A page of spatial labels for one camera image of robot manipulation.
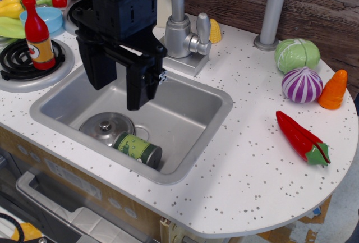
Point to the cream toy detergent jug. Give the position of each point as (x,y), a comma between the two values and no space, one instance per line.
(164,11)

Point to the green toy cabbage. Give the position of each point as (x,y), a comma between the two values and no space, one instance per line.
(296,53)

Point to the middle black stove burner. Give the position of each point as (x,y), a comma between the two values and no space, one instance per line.
(69,22)

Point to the yellow toy under counter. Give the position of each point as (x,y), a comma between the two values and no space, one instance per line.
(30,232)

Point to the silver toy faucet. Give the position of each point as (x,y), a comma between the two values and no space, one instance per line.
(187,51)

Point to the grey toy sink basin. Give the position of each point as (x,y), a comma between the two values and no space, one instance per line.
(181,119)

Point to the purple toy onion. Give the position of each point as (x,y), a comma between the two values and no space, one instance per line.
(302,85)

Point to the light blue toy bowl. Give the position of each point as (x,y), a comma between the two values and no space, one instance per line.
(51,16)

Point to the grey oven door handle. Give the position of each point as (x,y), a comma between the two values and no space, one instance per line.
(89,225)

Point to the green toy can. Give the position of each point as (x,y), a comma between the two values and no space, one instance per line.
(138,149)

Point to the silver pot lid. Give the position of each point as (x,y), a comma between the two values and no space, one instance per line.
(107,127)

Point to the yellow toy corn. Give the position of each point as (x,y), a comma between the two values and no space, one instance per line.
(215,32)

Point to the black stove burner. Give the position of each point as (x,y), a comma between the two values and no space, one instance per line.
(69,22)
(18,74)

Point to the front black stove burner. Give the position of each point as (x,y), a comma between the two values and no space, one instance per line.
(18,74)

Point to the red toy sauce bottle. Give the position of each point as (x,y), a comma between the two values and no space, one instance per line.
(38,38)

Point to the grey support pole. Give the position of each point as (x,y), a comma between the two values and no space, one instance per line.
(267,39)

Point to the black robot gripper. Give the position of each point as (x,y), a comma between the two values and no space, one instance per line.
(127,23)

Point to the yellow toy bell pepper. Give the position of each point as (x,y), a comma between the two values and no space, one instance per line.
(11,8)

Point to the red toy chili pepper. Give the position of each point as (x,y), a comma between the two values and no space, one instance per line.
(308,146)

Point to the orange toy carrot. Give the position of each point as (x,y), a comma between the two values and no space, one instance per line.
(334,90)

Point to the light green toy leaf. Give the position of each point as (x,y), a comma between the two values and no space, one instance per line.
(12,28)

